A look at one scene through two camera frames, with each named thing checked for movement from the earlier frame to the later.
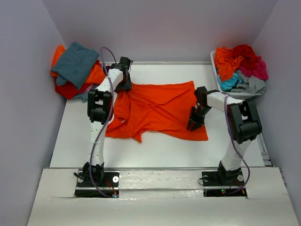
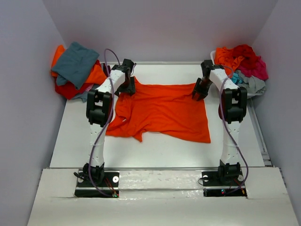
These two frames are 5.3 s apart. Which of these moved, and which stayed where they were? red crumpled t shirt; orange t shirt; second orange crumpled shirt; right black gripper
Moved: right black gripper
Stayed: red crumpled t shirt; orange t shirt; second orange crumpled shirt
